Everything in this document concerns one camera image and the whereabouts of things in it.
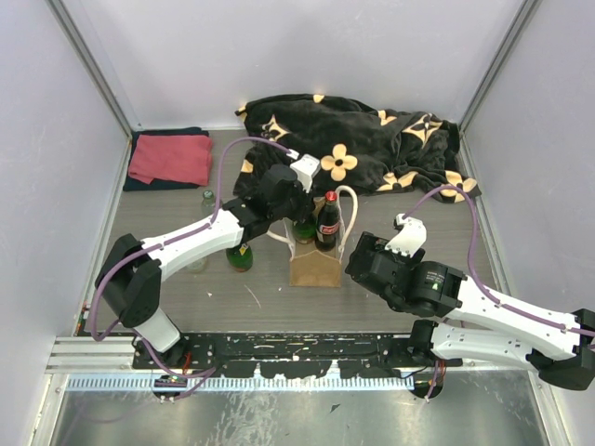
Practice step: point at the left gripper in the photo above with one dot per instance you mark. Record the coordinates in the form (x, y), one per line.
(308, 205)

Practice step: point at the white slotted cable duct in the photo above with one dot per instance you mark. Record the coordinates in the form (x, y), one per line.
(157, 383)

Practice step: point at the black floral blanket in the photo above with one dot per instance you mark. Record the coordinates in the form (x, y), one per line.
(370, 150)

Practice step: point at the red folded cloth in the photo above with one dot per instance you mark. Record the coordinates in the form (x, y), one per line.
(178, 158)

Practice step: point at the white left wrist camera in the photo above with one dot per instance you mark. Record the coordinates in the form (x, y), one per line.
(306, 167)

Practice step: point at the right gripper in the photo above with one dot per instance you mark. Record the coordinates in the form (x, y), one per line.
(371, 242)

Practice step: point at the clear glass bottle far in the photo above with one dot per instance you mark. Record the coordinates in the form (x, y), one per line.
(208, 203)

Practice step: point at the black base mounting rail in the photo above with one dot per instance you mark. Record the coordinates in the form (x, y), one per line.
(293, 355)

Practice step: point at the clear glass bottle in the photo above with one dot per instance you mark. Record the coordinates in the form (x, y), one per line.
(208, 203)
(198, 265)

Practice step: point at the canvas tote bag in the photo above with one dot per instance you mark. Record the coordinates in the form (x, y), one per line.
(310, 267)

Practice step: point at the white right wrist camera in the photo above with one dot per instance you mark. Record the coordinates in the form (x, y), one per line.
(410, 237)

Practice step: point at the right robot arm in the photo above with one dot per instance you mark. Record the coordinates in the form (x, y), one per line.
(457, 320)

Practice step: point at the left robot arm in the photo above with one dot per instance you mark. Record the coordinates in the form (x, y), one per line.
(131, 277)

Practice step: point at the dark navy folded cloth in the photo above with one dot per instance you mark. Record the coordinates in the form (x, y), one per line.
(132, 184)

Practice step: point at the cola glass bottle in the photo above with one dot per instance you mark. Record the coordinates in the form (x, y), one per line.
(327, 224)

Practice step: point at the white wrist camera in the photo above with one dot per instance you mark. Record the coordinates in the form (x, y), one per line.
(306, 167)
(410, 237)

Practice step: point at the green bottle yellow label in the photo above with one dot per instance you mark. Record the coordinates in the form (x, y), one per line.
(240, 257)

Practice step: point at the green bottle front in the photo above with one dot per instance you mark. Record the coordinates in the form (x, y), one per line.
(304, 231)

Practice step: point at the clear glass bottle near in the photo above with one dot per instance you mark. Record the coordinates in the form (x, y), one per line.
(198, 265)

